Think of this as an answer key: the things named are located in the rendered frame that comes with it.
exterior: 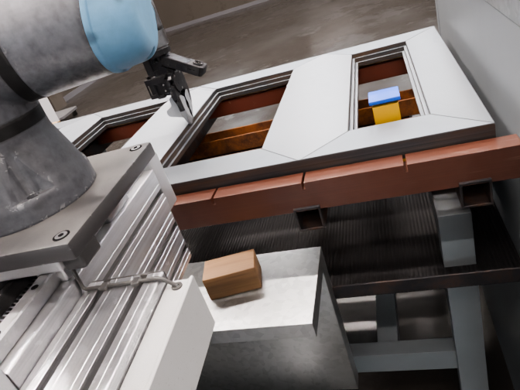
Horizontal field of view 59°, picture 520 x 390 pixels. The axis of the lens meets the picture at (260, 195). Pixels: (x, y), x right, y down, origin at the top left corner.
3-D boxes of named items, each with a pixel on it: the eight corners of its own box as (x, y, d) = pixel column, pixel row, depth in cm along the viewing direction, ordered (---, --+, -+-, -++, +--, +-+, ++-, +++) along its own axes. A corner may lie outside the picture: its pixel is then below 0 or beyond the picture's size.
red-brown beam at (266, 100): (35, 152, 189) (28, 139, 187) (437, 56, 142) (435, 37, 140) (22, 162, 182) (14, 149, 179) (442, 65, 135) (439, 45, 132)
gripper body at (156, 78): (162, 93, 129) (145, 50, 123) (189, 86, 126) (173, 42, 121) (152, 103, 122) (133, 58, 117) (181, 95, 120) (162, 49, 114)
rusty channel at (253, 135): (15, 188, 183) (8, 177, 181) (466, 93, 133) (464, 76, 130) (2, 199, 176) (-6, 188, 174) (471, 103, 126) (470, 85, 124)
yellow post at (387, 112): (387, 178, 104) (371, 99, 96) (409, 174, 103) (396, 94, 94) (388, 189, 100) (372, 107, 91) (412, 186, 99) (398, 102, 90)
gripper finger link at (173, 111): (176, 127, 129) (163, 96, 125) (195, 122, 128) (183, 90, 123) (172, 131, 127) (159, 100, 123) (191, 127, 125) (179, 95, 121)
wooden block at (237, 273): (210, 301, 86) (201, 281, 84) (213, 280, 91) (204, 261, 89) (262, 288, 85) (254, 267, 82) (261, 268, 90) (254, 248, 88)
